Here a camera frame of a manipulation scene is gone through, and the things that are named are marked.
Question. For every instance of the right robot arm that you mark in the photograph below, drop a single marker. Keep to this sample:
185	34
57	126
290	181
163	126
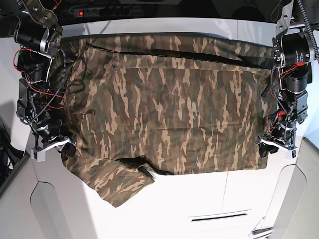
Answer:
39	34

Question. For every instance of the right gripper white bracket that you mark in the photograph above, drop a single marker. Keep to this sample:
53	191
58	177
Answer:
49	136

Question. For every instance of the black power strip red switch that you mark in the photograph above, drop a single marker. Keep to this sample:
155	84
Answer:
104	12

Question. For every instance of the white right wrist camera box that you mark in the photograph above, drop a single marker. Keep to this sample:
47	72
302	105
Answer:
38	155

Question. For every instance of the camouflage T-shirt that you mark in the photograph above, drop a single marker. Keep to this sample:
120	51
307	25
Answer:
169	104

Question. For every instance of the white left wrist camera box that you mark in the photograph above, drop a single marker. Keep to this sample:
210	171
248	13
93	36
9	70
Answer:
294	154

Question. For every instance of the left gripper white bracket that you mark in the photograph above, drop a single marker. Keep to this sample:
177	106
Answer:
281	136

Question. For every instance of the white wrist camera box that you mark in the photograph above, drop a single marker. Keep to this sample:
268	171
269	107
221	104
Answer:
294	154
38	155

